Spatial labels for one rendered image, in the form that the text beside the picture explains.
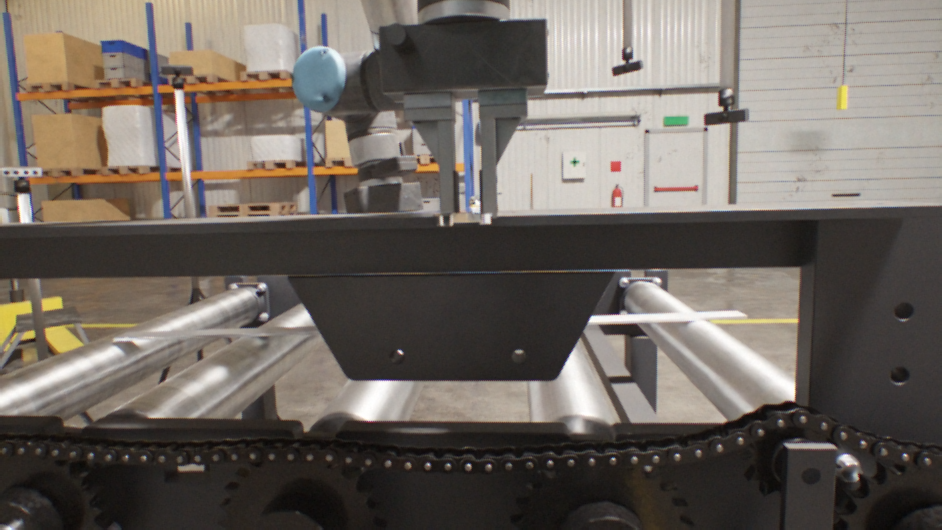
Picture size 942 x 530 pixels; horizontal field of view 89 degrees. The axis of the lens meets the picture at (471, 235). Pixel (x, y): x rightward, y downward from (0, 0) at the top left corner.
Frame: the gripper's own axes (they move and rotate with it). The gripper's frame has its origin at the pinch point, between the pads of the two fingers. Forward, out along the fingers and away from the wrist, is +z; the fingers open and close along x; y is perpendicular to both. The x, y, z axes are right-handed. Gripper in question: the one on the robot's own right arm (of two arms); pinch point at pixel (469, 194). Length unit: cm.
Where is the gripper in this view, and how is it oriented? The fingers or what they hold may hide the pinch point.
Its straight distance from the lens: 40.5
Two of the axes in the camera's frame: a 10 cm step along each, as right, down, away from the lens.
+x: 10.0, -0.2, -0.8
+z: 0.3, 9.9, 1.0
